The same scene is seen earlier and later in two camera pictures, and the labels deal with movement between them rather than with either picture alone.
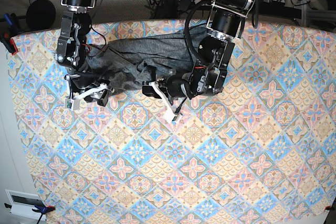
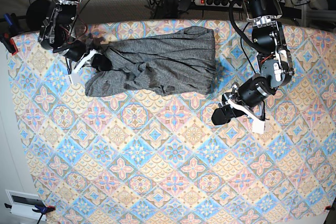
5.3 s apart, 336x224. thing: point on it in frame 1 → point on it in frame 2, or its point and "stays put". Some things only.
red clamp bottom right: [328, 208] stays put
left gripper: [87, 86] → [76, 50]
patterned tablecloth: [261, 150] stays put
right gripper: [190, 85] → [249, 93]
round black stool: [41, 14] stays put
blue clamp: [12, 22] stays put
